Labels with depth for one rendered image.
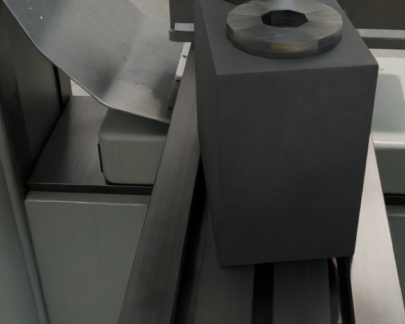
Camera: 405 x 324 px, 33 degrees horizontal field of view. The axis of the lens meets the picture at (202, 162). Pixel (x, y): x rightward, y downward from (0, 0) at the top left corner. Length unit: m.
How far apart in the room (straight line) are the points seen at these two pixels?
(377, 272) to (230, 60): 0.23
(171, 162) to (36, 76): 0.46
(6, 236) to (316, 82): 0.69
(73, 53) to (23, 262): 0.36
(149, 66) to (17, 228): 0.32
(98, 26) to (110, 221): 0.30
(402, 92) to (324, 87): 0.61
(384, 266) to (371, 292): 0.03
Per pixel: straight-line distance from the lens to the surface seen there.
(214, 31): 0.56
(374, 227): 0.66
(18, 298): 1.18
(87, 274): 1.16
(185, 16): 0.99
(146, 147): 0.99
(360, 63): 0.52
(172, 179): 0.71
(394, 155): 0.99
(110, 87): 0.99
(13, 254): 1.12
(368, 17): 0.98
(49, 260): 1.16
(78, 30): 1.04
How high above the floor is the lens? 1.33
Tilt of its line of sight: 34 degrees down
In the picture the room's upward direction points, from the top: 2 degrees counter-clockwise
